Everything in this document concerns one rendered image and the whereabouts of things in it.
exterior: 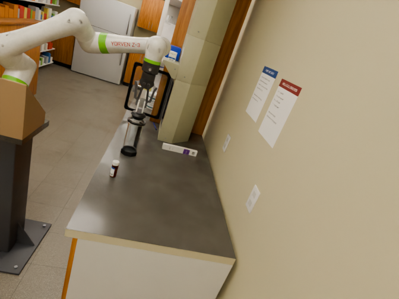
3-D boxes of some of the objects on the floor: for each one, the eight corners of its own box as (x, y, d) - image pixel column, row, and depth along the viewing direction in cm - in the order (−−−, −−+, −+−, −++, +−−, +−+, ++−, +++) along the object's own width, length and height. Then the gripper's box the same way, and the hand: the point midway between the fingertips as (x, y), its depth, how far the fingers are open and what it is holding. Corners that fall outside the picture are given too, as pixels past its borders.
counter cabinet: (172, 182, 334) (195, 117, 300) (174, 377, 149) (233, 265, 115) (119, 169, 319) (136, 99, 285) (47, 368, 134) (72, 238, 100)
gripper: (134, 69, 142) (124, 110, 151) (162, 78, 145) (151, 117, 154) (136, 67, 148) (126, 106, 157) (162, 76, 152) (152, 113, 161)
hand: (140, 106), depth 154 cm, fingers closed on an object, 3 cm apart
